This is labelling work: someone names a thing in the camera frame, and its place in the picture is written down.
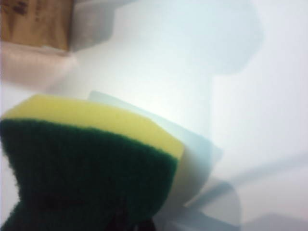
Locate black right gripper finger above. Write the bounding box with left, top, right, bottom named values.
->
left=115, top=199, right=156, bottom=231

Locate yellow sponge with green pad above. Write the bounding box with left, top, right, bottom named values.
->
left=0, top=93, right=185, bottom=231

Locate tissue pack in yellow wrapper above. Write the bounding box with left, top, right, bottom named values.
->
left=0, top=0, right=74, bottom=52

